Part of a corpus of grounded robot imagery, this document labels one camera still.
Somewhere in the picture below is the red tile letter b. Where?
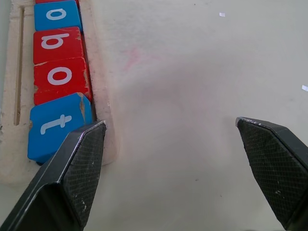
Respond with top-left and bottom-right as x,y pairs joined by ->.
33,26 -> 85,64

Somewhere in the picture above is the blue tile letter t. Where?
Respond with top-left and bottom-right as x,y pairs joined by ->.
27,92 -> 93,166

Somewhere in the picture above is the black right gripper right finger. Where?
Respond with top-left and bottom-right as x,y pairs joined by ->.
235,116 -> 308,231

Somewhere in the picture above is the red tile letter o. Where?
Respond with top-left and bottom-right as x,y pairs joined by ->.
33,57 -> 93,106

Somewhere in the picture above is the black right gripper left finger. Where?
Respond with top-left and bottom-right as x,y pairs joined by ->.
0,120 -> 107,231

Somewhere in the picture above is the red tile letter r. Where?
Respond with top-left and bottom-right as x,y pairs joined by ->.
35,0 -> 79,4

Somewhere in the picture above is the light wooden letter tray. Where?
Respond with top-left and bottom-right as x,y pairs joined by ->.
0,0 -> 120,186

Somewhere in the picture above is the blue tile letter o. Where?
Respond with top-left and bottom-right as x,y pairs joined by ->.
34,0 -> 83,32

